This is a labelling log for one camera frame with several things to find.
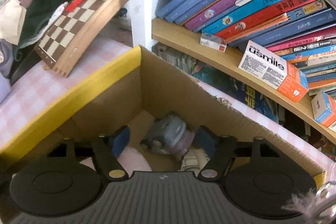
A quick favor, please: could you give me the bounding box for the pile of clothes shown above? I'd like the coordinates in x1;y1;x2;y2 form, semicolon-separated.
1;0;72;101

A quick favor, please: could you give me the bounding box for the white orange usmile box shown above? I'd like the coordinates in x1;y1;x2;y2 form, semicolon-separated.
239;40;308;102

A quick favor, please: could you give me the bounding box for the yellow cardboard box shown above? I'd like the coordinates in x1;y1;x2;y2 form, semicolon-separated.
1;47;332;176

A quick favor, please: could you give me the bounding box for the row of leaning books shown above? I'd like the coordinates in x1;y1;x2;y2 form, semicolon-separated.
154;0;336;94

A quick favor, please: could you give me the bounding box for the grey toy car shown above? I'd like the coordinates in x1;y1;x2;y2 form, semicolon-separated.
139;112;195;161

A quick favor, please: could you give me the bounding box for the clear tape roll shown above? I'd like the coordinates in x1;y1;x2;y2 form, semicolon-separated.
180;148;210;175

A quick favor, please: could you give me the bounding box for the pink plush pig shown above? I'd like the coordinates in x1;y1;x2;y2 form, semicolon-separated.
76;146;152;176

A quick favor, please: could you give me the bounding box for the pink checkered table mat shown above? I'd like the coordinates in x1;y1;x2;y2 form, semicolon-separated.
1;36;130;147

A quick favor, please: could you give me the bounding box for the orange white small box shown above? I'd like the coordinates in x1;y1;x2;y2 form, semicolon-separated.
311;91;336;132

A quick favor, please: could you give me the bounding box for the wooden chess board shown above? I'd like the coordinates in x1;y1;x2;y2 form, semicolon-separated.
35;0;129;77

